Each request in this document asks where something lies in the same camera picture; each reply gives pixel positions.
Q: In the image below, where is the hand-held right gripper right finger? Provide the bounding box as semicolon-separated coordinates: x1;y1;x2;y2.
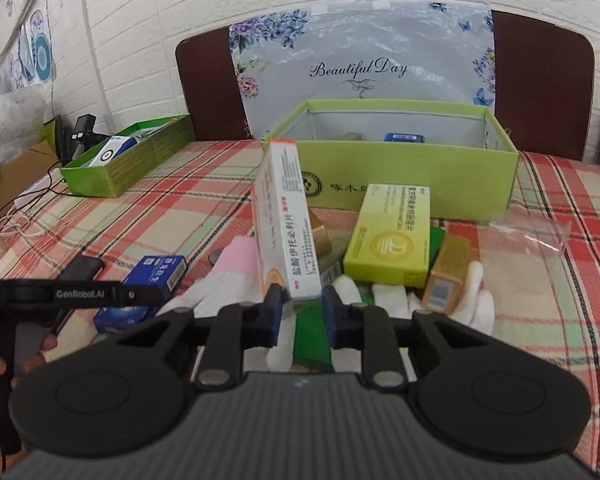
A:
321;287;490;393

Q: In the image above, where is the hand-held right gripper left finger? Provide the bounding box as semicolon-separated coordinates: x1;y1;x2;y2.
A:
92;284;296;393

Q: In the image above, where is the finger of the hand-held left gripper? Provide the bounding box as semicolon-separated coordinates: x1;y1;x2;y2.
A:
0;278;164;312

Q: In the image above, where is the white orange-striped medicine box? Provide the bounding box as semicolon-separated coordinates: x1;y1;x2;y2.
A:
252;138;323;302

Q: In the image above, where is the long gold carton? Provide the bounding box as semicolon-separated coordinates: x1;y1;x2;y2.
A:
421;233;472;314

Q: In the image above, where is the large green box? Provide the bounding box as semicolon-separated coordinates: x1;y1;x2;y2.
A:
261;100;520;224

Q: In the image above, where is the person's left hand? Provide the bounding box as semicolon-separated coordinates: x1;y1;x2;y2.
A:
0;332;60;390

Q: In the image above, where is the black phone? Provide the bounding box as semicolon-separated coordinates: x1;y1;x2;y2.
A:
49;255;107;337

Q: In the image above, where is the green packet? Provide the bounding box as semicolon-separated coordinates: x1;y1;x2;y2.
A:
292;305;334;374

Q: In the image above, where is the small gold carton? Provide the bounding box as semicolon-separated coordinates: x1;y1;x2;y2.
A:
307;210;334;259

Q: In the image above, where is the blue medicine box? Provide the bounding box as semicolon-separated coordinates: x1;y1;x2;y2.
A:
94;255;189;337

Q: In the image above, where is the yellow-green medicine box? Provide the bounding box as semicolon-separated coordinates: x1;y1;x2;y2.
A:
343;183;431;290

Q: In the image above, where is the shallow green box lid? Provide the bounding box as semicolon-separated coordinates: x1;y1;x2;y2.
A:
60;113;197;199

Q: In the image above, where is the plaid bedsheet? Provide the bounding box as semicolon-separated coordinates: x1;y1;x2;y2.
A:
0;139;600;477

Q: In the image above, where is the cardboard box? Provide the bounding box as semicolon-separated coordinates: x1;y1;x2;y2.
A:
0;140;62;217

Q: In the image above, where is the blue and white box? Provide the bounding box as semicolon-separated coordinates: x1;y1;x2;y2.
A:
87;136;137;169

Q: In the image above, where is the black handheld device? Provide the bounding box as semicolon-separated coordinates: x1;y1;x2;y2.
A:
55;114;112;162

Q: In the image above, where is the crumpled clear plastic bag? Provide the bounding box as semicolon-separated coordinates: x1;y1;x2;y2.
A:
0;85;49;166

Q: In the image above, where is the flat clear plastic bag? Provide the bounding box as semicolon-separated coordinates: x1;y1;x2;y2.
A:
485;205;574;262

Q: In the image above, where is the floral plastic sheet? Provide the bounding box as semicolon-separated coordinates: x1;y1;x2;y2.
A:
228;1;496;141

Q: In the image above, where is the brown headboard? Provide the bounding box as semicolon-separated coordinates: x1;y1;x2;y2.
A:
175;10;595;162

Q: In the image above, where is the white cable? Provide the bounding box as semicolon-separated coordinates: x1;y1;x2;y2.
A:
0;209;47;242

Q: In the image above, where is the black cable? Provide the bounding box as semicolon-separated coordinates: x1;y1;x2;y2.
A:
0;164;77;222

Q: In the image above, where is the blue floral wall sticker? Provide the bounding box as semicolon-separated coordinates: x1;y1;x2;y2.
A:
4;7;57;84

